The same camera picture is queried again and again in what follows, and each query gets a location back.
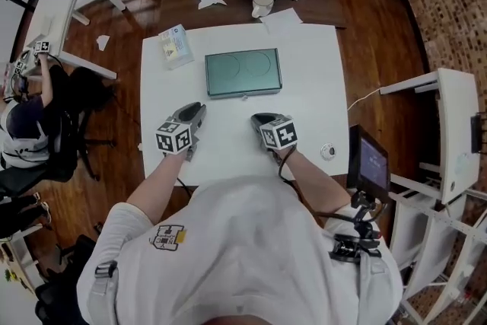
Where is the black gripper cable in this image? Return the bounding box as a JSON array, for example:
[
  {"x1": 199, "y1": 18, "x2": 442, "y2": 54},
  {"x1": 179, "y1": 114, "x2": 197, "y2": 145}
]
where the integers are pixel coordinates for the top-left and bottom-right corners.
[{"x1": 276, "y1": 145, "x2": 325, "y2": 218}]

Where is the person's left forearm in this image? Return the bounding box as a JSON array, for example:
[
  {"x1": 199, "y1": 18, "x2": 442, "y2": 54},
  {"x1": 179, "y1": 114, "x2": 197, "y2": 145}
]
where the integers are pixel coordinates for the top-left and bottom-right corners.
[{"x1": 126, "y1": 152, "x2": 192, "y2": 225}]

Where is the green box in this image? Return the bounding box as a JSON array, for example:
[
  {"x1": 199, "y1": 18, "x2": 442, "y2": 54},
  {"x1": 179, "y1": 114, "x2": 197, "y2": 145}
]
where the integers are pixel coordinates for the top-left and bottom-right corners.
[{"x1": 204, "y1": 47, "x2": 283, "y2": 100}]

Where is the white desk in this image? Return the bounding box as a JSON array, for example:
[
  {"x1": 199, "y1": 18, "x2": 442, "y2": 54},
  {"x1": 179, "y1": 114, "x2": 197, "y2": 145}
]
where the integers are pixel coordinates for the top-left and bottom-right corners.
[
  {"x1": 379, "y1": 68, "x2": 481, "y2": 206},
  {"x1": 24, "y1": 0, "x2": 127, "y2": 81}
]

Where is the grey shoulder strap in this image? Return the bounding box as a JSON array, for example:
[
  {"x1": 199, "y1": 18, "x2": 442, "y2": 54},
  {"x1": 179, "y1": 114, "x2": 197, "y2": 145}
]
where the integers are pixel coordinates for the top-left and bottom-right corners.
[{"x1": 88, "y1": 260, "x2": 119, "y2": 325}]

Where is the black monitor screen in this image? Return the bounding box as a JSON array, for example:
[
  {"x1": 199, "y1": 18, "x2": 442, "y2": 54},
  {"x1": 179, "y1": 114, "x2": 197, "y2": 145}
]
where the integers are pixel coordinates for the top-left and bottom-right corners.
[{"x1": 346, "y1": 123, "x2": 392, "y2": 199}]

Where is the white mug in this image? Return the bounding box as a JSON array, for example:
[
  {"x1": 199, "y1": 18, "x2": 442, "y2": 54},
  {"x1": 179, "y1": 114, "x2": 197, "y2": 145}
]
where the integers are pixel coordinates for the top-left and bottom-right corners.
[{"x1": 250, "y1": 0, "x2": 275, "y2": 19}]

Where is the small round white device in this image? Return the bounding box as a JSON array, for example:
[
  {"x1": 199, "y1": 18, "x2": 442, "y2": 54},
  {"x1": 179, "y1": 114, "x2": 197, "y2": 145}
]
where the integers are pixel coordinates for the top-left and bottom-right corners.
[{"x1": 320, "y1": 142, "x2": 337, "y2": 161}]

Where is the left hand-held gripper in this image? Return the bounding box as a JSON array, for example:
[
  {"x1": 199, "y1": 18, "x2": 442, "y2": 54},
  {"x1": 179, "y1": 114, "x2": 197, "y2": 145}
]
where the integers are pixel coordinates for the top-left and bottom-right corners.
[{"x1": 154, "y1": 101, "x2": 208, "y2": 163}]

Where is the white shelf rack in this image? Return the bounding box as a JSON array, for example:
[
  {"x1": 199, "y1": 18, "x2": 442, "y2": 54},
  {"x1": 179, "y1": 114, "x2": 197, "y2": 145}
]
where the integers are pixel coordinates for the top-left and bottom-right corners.
[{"x1": 387, "y1": 174, "x2": 487, "y2": 325}]

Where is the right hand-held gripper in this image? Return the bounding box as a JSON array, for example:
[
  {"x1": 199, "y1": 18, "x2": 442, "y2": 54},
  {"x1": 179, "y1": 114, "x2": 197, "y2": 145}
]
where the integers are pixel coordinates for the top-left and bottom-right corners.
[{"x1": 250, "y1": 112, "x2": 299, "y2": 164}]

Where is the white paper sheet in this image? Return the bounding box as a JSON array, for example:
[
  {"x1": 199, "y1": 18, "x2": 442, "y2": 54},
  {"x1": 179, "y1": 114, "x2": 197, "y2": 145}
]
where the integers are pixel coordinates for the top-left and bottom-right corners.
[{"x1": 259, "y1": 8, "x2": 304, "y2": 34}]

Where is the person's white shirt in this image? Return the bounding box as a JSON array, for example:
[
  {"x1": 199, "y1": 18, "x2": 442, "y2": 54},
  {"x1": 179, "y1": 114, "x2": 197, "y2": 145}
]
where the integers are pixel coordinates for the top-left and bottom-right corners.
[{"x1": 75, "y1": 174, "x2": 404, "y2": 325}]

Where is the clear wrapped packet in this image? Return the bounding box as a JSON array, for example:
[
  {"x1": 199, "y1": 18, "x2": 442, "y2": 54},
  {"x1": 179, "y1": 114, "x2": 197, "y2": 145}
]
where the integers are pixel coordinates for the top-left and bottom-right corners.
[{"x1": 158, "y1": 24, "x2": 195, "y2": 71}]

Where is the white cable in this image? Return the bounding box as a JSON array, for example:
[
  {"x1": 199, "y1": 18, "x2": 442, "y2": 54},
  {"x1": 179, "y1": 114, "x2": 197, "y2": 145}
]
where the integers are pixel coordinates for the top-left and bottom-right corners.
[{"x1": 346, "y1": 87, "x2": 382, "y2": 112}]

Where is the person's right forearm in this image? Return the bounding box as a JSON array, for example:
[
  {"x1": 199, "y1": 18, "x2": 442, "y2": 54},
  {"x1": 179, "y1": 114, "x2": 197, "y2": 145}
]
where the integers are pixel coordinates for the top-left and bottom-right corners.
[{"x1": 282, "y1": 148, "x2": 352, "y2": 218}]

